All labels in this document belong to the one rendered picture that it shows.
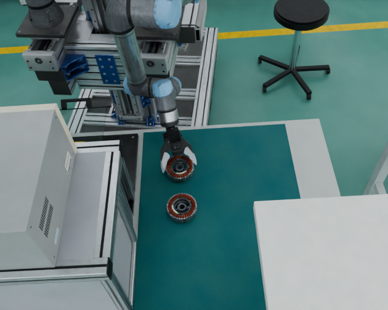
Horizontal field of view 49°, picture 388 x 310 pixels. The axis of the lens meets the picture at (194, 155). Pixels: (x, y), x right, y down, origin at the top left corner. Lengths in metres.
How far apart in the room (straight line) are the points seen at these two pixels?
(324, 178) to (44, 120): 1.05
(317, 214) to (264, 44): 2.49
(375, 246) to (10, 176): 0.88
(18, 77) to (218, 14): 1.69
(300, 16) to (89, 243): 2.03
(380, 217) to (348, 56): 2.42
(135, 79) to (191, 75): 1.28
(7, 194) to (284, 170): 1.05
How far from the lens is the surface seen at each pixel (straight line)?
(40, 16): 2.02
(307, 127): 1.87
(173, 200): 1.59
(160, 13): 1.35
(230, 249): 1.53
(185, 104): 2.70
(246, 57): 3.33
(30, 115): 1.23
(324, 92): 3.12
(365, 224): 1.11
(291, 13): 2.80
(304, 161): 1.75
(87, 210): 1.24
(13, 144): 1.18
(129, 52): 1.54
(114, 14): 1.41
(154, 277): 1.51
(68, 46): 2.06
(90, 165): 1.33
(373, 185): 2.48
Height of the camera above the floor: 2.14
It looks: 53 degrees down
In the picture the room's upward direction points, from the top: 6 degrees counter-clockwise
